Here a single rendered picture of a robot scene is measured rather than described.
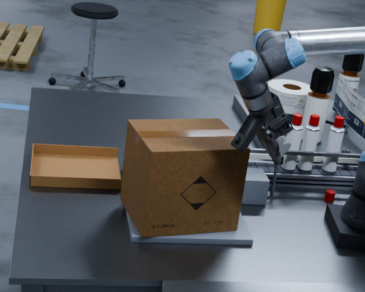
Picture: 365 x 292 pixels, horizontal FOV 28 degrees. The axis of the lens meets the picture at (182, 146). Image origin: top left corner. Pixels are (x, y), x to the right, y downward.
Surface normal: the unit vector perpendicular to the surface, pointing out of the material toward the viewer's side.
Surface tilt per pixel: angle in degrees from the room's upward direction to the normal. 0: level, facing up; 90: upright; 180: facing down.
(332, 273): 0
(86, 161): 0
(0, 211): 0
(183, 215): 90
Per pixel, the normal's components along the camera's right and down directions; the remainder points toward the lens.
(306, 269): 0.12, -0.92
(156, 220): 0.33, 0.40
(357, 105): -0.97, -0.02
